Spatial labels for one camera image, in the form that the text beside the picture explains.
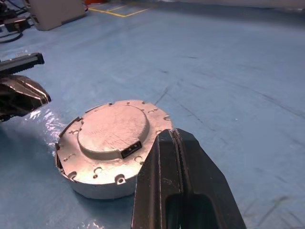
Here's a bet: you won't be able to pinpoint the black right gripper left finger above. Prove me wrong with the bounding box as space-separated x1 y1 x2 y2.
130 129 184 229

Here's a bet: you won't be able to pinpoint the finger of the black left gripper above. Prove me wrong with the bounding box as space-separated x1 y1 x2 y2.
0 52 45 75
0 75 52 123

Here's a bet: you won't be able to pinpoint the silver motor lid circuit board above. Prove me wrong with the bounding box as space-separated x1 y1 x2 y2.
55 98 175 187

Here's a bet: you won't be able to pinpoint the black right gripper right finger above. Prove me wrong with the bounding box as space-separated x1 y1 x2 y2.
174 128 247 229

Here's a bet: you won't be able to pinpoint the beige box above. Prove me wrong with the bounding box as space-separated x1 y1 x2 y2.
28 0 87 31

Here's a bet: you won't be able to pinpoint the black device with cables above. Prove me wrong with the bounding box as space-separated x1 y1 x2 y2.
0 0 32 44

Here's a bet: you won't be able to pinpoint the silver motor housing copper windings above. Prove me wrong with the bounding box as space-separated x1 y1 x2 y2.
55 143 142 200

